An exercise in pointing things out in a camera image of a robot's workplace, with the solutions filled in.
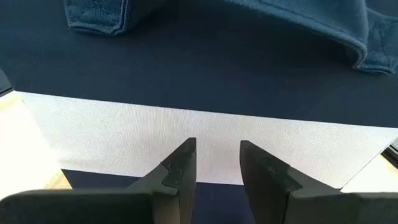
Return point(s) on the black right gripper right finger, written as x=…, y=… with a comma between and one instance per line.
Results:
x=311, y=208

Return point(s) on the blue terry towel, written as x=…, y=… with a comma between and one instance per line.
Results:
x=311, y=15

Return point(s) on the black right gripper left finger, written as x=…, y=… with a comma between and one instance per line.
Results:
x=93, y=208

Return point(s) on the navy white-striped fabric basket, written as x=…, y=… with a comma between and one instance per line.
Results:
x=199, y=74

